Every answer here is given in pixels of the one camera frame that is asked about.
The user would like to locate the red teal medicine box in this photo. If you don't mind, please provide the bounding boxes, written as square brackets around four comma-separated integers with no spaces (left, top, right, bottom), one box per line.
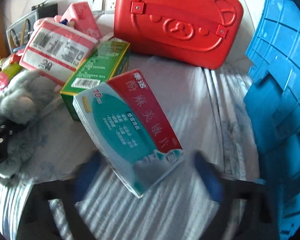
[72,69,184,198]

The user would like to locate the grey plush toy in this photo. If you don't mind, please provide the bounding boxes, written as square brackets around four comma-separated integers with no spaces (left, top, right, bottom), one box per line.
[0,70,61,186]

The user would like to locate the pink white tissue pack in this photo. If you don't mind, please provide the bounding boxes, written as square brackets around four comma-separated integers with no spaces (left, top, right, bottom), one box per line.
[19,22,97,85]

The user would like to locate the black gift box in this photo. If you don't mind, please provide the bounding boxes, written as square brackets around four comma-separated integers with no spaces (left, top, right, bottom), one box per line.
[6,1,58,52]

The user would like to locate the green carton box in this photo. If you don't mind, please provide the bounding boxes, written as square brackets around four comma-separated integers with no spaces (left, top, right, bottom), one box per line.
[60,38,130,121]

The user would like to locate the blue plastic storage crate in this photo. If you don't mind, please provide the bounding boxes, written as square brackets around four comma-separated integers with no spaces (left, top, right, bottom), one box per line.
[244,0,300,239]

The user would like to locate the red bear suitcase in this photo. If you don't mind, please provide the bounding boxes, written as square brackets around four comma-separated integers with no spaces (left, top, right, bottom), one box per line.
[114,0,243,70]

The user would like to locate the white wall socket panel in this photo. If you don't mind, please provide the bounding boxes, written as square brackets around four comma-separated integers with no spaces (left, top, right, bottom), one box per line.
[85,0,116,14]

